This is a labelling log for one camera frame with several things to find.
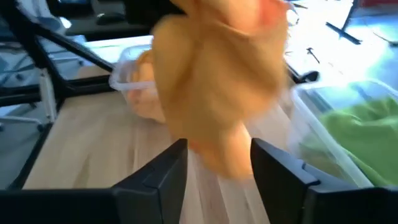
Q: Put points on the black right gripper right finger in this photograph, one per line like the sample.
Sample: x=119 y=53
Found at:
x=286 y=193

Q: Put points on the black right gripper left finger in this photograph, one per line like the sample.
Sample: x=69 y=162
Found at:
x=140 y=202

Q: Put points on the orange microfiber towel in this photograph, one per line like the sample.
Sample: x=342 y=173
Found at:
x=146 y=102
x=217 y=77

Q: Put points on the green microfiber towel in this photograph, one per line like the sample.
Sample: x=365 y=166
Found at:
x=367 y=133

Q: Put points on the clear labelled plastic storage bin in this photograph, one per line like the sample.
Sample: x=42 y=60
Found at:
x=119 y=82

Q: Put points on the black tripod stand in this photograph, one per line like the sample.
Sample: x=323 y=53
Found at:
x=345 y=33

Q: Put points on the black computer mouse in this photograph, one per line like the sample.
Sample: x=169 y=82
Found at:
x=110 y=18

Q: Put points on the white frame bracket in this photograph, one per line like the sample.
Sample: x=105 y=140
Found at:
x=47 y=96

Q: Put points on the black aluminium table frame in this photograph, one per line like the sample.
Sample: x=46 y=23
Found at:
x=77 y=49

